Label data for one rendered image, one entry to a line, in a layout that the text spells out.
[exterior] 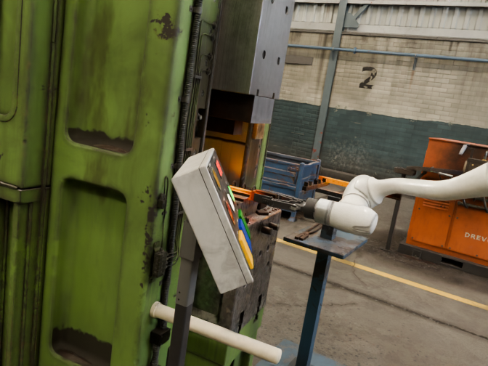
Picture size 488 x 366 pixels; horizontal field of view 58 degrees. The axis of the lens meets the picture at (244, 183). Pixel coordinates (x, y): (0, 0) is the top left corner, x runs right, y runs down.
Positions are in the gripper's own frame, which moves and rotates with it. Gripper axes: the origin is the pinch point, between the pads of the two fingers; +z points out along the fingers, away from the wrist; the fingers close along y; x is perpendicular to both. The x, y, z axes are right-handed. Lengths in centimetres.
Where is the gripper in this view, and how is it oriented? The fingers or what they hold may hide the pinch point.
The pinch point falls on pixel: (264, 197)
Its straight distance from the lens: 166.4
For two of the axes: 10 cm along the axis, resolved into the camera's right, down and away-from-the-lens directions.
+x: 1.5, -9.7, -1.9
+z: -9.0, -2.1, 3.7
